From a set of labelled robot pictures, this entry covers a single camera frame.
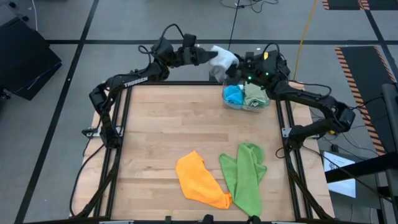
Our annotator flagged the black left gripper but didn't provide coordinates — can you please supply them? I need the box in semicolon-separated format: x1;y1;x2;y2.
177;33;218;67

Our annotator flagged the black perforated box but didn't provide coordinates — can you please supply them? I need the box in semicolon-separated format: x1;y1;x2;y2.
208;49;291;82

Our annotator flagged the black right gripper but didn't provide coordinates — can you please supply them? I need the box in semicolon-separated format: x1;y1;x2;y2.
226;51;277;85

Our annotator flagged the grey microfiber towel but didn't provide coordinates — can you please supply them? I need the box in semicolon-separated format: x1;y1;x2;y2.
208;45;240;82

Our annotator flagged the orange microfiber towel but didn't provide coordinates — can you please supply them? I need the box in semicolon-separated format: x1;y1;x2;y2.
175;151;233;210

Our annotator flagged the blue microfiber towel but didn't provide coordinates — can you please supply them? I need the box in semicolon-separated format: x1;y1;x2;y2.
223;84;245;107

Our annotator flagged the black hazard-striped floor mat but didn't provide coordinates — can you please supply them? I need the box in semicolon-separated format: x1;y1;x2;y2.
322;0;398;11
335;45;398;156

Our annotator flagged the yellow cable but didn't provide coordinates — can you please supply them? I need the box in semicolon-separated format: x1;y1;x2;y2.
292;0;318;82

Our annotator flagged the white floor cable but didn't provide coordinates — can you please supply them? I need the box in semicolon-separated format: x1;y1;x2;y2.
30;0;39;31

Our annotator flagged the black floor cable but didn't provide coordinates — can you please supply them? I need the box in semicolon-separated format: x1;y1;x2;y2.
216;0;280;52

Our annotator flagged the black post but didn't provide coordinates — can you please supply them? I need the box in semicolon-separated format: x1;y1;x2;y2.
381;83;398;224

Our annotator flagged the black metal table frame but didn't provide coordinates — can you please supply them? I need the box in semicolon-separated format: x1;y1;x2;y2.
70;70;335;224

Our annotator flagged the bright green microfiber towel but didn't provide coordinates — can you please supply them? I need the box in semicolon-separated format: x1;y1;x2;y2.
220;142;267;218

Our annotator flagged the black bar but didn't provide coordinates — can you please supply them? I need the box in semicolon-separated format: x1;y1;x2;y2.
325;152;398;184

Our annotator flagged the clear plastic bin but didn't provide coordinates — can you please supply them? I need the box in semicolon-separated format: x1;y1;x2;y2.
221;77;271;112

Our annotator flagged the black case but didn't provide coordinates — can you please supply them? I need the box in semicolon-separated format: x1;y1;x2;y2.
0;17;62;101

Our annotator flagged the sage green microfiber towel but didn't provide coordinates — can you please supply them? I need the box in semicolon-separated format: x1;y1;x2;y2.
244;82;269;105

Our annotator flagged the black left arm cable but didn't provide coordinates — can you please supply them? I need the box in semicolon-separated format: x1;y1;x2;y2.
70;144;105;216

